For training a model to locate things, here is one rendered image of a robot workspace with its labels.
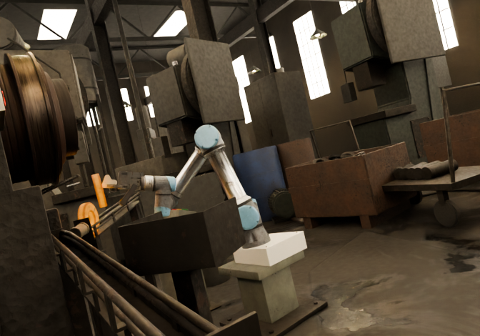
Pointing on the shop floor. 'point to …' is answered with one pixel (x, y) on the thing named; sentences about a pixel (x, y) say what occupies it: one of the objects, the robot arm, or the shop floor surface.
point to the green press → (392, 60)
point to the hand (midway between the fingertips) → (98, 186)
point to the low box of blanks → (349, 186)
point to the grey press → (196, 99)
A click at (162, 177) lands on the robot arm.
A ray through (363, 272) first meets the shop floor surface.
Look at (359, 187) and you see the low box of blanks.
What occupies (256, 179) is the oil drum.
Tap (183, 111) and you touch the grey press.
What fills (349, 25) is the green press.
